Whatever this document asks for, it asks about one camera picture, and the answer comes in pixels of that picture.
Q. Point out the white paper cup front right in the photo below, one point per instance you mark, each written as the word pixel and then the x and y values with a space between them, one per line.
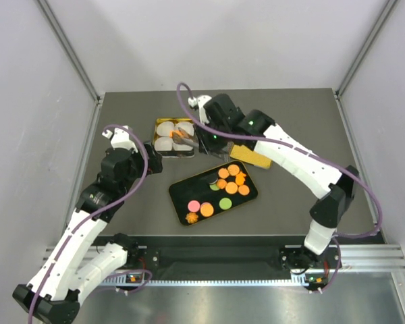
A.
pixel 180 144

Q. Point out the yellow dotted cracker cookie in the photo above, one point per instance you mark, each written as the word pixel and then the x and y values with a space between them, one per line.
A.
pixel 206 209

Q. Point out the dark green cookie tin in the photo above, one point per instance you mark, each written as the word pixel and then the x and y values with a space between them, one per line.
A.
pixel 173 153

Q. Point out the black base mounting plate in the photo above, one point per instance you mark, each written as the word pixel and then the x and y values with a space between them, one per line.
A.
pixel 218 258

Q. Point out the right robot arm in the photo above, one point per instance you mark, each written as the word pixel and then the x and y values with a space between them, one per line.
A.
pixel 334 190

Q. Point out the yellow dotted cracker middle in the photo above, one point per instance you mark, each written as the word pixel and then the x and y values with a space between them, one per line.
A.
pixel 231 188

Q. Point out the black gold-rimmed tray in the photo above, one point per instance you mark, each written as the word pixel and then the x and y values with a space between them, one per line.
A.
pixel 197 188

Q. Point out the orange round bumpy cookie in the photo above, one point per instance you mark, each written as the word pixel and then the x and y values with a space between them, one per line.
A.
pixel 223 173

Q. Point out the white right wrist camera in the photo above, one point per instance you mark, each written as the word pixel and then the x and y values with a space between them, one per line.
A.
pixel 198 103

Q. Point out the yellow dotted cracker top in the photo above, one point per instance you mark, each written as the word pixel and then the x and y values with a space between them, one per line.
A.
pixel 233 169

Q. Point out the white paper cup back right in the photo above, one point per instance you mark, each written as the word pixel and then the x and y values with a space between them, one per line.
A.
pixel 185 126

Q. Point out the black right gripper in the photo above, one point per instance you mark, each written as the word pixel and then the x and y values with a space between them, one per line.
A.
pixel 206 145

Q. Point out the orange star piped cookie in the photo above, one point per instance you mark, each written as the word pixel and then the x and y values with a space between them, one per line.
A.
pixel 191 218

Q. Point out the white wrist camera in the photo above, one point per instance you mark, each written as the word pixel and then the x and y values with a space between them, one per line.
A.
pixel 120 139
pixel 198 103

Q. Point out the plain orange round cookie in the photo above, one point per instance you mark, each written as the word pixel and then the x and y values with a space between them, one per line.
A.
pixel 244 190

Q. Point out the yellow dotted cracker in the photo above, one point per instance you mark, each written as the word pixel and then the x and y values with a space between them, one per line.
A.
pixel 231 188
pixel 233 169

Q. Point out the metal tongs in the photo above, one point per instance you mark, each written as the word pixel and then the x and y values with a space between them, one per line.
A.
pixel 193 141

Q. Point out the gold tin lid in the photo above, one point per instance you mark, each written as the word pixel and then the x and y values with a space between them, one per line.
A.
pixel 245 155

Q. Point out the aluminium frame rail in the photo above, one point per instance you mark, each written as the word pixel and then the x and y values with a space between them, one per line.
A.
pixel 347 258

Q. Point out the pink sandwich cookie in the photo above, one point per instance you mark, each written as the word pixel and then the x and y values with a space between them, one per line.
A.
pixel 193 206

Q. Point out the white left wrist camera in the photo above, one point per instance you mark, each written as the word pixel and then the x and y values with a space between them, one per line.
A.
pixel 120 139

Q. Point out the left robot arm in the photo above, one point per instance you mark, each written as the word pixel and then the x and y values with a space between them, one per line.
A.
pixel 56 293

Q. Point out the green macaron cookie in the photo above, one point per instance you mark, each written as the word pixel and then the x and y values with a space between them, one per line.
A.
pixel 214 187
pixel 225 203

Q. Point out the white paper cup front left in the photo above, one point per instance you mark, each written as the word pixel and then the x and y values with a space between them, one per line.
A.
pixel 163 144

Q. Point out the orange fish cookie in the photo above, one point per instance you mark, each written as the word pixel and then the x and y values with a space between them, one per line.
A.
pixel 240 179
pixel 176 133

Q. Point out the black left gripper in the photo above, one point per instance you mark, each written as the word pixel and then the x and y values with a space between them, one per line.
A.
pixel 154 162

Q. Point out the orange rose cookie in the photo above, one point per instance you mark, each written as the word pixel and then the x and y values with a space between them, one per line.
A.
pixel 221 183

